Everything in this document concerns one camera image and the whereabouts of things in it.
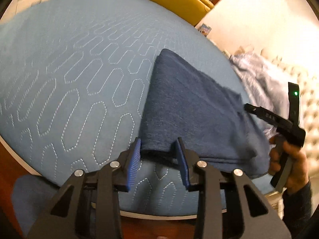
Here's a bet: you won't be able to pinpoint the person right hand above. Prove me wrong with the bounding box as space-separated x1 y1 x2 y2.
268 135 309 195

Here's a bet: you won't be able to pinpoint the cream tufted headboard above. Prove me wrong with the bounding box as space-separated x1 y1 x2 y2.
261 48 318 176

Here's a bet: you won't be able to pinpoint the grey star pattern duvet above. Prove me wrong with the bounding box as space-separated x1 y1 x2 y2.
229 52 302 140

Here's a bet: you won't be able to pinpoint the dark blue denim jeans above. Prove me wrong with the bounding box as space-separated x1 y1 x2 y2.
139 49 270 179

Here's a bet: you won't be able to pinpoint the small picture box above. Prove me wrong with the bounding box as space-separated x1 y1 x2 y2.
198 23 211 37

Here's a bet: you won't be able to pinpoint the teal quilted bed mattress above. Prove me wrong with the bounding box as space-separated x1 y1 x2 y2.
0 0 278 217

